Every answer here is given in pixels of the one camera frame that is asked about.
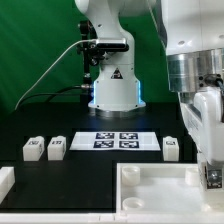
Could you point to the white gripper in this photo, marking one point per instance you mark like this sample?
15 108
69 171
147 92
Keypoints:
203 121

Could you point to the white square table top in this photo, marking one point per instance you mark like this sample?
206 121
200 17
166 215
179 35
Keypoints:
167 188

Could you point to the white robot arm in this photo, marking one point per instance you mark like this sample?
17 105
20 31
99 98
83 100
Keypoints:
192 36

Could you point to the white sheet with AprilTags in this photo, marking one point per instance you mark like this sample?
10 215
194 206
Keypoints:
131 141

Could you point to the silver camera on stand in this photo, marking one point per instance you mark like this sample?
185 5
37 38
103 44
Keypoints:
112 45

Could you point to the black camera stand pole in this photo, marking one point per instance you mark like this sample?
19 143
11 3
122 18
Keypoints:
87 32

